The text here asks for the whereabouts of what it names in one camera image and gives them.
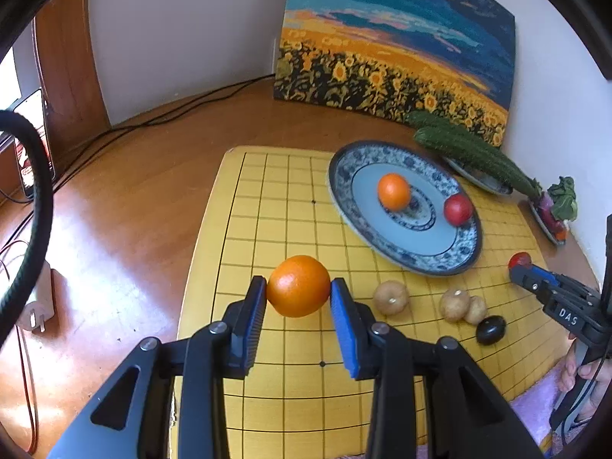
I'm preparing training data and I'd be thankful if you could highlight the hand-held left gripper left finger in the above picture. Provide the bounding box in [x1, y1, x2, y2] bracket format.
[48, 276, 269, 459]

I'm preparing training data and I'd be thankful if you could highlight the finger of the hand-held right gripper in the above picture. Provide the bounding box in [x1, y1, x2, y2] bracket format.
[509, 267, 556, 305]
[529, 264, 601, 308]

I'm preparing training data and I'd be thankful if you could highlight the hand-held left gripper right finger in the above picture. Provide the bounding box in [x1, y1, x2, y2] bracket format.
[330, 277, 546, 459]

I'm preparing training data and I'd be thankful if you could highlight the brown longan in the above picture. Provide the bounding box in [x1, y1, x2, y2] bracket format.
[439, 289, 471, 323]
[464, 296, 488, 325]
[373, 280, 410, 316]

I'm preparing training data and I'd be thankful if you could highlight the large orange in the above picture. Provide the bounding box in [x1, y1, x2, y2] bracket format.
[266, 255, 332, 318]

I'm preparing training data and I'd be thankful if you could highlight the dark purple plum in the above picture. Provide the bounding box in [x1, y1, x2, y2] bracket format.
[475, 315, 507, 346]

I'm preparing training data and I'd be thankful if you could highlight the large red plum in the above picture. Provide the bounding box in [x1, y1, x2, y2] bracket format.
[443, 194, 474, 226]

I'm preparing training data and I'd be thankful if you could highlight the blue patterned porcelain plate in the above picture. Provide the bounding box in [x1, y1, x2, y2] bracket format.
[327, 141, 483, 277]

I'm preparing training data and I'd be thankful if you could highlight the small orange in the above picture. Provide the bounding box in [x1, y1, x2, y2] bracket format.
[377, 173, 412, 212]

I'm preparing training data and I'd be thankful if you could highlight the person's right hand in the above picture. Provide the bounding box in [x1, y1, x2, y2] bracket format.
[557, 343, 612, 422]

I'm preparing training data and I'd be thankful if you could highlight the small plate with vegetables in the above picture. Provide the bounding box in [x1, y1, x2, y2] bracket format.
[528, 198, 568, 247]

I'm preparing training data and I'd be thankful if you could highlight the red onion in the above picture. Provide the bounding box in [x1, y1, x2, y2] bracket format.
[538, 194, 565, 233]

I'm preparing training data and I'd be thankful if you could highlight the green leafy vegetable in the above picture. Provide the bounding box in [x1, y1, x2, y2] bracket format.
[547, 176, 578, 223]

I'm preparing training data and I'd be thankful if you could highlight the pink fuzzy cloth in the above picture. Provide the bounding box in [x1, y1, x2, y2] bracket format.
[509, 362, 575, 448]

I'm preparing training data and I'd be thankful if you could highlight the small plate under cucumbers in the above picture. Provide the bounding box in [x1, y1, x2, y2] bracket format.
[442, 155, 514, 197]

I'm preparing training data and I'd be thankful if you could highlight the yellow grid game board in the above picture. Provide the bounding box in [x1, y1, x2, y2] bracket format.
[177, 146, 575, 459]

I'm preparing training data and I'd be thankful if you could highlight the green cucumber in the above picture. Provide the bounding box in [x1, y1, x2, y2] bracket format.
[405, 110, 479, 140]
[413, 127, 543, 199]

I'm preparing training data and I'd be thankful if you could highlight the white power adapter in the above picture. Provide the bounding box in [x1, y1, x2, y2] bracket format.
[14, 263, 66, 334]

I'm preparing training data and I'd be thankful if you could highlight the sunflower field painting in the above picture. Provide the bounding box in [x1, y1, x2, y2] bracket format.
[273, 0, 517, 149]

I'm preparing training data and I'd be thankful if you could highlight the smartphone with lit screen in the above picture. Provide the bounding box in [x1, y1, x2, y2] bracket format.
[12, 88, 56, 200]

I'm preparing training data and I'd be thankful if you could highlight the black power cable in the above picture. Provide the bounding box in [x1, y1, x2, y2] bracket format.
[52, 73, 278, 173]
[48, 76, 269, 197]

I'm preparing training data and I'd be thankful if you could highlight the thick black corrugated cable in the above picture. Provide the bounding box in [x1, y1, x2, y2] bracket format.
[0, 110, 54, 341]

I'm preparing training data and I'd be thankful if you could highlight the wooden door frame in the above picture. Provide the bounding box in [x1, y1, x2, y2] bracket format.
[33, 0, 114, 156]

